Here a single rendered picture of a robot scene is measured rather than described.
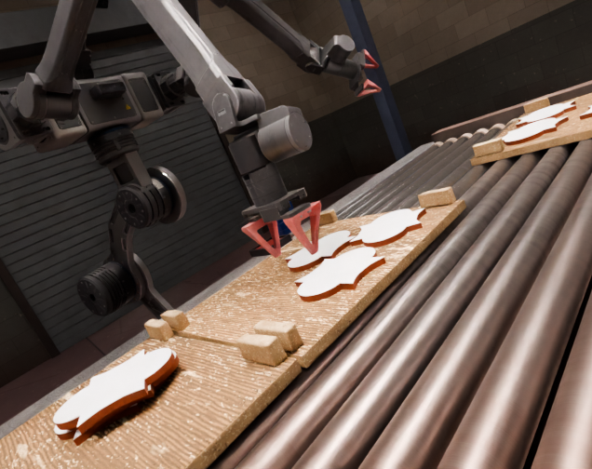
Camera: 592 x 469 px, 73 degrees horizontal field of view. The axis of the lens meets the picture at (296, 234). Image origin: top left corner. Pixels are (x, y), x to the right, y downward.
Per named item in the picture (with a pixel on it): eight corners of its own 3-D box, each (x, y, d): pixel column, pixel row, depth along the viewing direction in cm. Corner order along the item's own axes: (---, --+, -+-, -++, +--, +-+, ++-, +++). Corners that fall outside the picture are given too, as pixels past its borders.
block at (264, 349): (243, 360, 44) (233, 340, 44) (255, 350, 45) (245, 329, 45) (277, 368, 40) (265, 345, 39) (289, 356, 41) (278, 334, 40)
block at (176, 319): (166, 328, 66) (157, 314, 65) (175, 322, 67) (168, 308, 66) (181, 331, 61) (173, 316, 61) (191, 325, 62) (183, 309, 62)
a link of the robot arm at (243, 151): (239, 135, 66) (218, 142, 62) (271, 120, 62) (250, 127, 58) (257, 174, 68) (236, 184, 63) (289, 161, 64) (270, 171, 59)
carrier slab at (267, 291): (167, 336, 67) (162, 328, 67) (319, 230, 92) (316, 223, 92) (307, 369, 40) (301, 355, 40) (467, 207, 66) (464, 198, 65)
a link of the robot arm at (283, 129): (246, 103, 68) (209, 98, 61) (301, 73, 61) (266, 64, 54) (265, 172, 68) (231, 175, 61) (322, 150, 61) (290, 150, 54)
